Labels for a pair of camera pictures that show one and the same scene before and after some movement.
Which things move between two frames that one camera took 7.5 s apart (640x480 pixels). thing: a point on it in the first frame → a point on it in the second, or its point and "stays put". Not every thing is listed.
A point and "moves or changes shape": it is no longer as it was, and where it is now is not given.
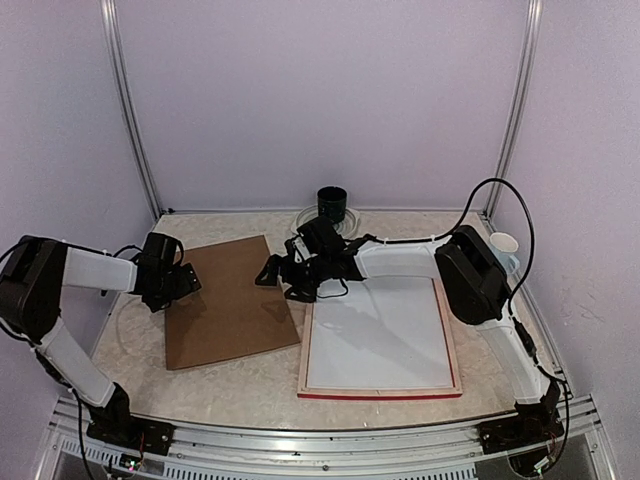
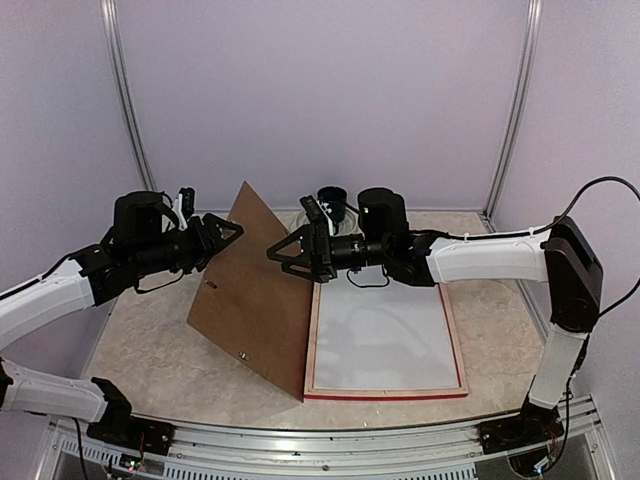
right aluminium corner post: [528, 55] stays put
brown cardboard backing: [230, 315] moves or changes shape
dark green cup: [332, 202] stays put
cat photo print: [385, 333] stays put
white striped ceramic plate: [349, 226] stays put
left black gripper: [186, 286] → [214, 242]
